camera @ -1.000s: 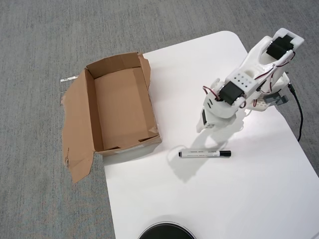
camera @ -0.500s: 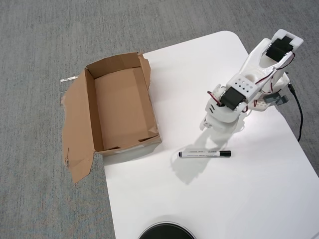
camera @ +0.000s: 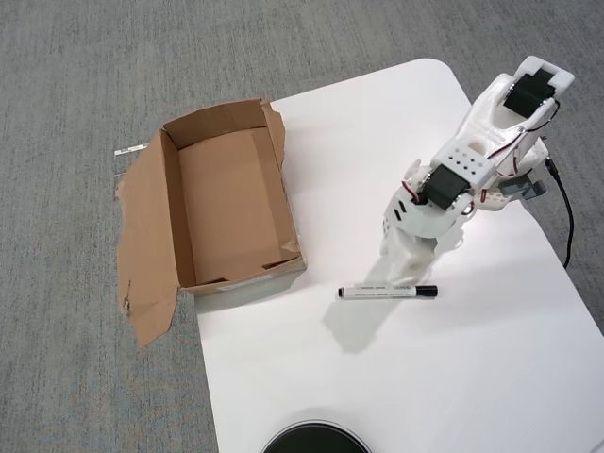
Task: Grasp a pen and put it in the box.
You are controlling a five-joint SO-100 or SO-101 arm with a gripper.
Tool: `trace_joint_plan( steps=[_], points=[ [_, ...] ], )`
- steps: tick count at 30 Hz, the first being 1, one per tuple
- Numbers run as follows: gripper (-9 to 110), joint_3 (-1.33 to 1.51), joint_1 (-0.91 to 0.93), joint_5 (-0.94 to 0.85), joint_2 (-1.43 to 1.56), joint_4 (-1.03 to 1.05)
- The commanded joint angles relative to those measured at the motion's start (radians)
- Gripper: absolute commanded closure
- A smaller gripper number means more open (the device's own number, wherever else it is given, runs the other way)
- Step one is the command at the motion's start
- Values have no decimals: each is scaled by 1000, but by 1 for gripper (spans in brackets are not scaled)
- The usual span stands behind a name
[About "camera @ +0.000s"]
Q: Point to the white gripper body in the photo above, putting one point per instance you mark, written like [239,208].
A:
[405,259]

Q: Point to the black round disc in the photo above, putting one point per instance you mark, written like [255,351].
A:
[313,439]

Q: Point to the white paper strip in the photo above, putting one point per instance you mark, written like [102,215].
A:
[129,150]

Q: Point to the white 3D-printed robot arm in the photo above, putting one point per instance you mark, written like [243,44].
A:
[464,162]

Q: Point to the white marker pen black cap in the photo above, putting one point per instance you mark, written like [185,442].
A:
[368,293]

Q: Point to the grey table clamp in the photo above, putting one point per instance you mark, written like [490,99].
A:
[521,187]

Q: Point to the open brown cardboard box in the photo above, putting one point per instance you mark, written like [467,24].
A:
[226,198]

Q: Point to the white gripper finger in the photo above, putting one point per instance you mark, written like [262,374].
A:
[390,255]
[419,273]

